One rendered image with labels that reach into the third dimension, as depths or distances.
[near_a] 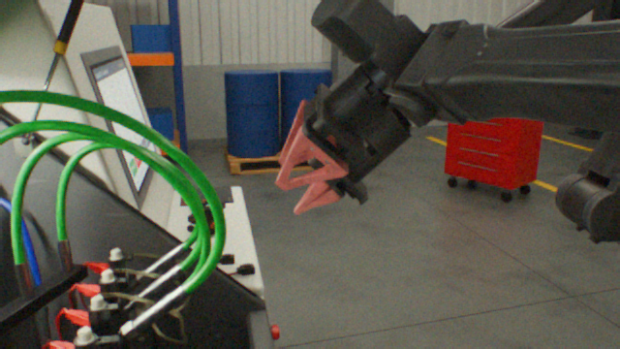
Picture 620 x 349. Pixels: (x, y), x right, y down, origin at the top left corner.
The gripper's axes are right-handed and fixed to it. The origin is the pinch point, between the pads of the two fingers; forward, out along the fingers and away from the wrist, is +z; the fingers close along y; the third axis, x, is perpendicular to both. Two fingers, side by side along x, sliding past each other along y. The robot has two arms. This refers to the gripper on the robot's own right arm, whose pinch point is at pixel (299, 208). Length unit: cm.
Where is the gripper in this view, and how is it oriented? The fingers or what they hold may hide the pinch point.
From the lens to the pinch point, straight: 76.7
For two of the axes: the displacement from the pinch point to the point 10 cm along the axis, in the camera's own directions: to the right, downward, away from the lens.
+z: -7.2, 6.5, 2.4
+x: -0.6, 2.9, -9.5
